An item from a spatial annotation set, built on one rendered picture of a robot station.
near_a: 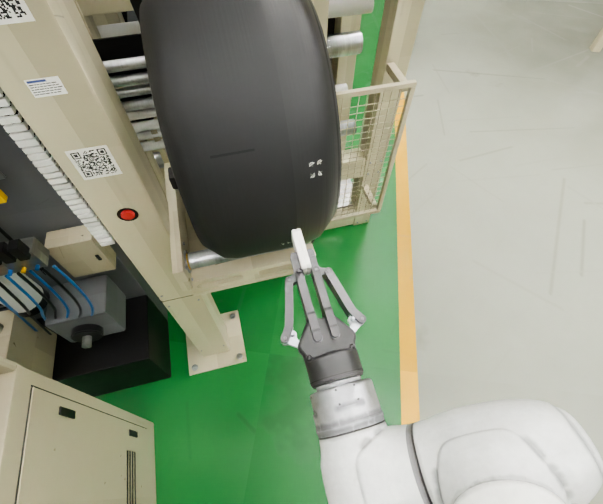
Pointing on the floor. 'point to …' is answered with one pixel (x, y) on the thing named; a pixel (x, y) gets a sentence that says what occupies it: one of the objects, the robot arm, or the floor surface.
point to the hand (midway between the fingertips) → (300, 251)
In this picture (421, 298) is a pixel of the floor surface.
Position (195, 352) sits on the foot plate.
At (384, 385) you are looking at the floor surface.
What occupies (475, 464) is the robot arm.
